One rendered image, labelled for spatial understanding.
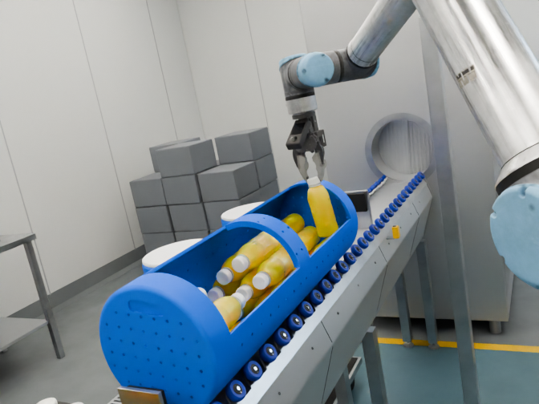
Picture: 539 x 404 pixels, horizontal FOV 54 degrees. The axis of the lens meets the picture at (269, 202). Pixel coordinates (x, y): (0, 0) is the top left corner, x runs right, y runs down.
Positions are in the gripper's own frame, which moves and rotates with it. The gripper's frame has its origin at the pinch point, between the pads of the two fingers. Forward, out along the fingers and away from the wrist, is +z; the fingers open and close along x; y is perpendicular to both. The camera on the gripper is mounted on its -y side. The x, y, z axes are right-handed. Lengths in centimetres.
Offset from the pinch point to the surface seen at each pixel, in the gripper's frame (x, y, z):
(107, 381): 186, 57, 121
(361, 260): -4.9, 15.7, 32.9
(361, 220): 5, 51, 29
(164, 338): 2, -77, 13
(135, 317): 8, -77, 9
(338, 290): -5.0, -8.8, 33.1
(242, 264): 4.1, -42.2, 11.2
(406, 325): 14, 119, 111
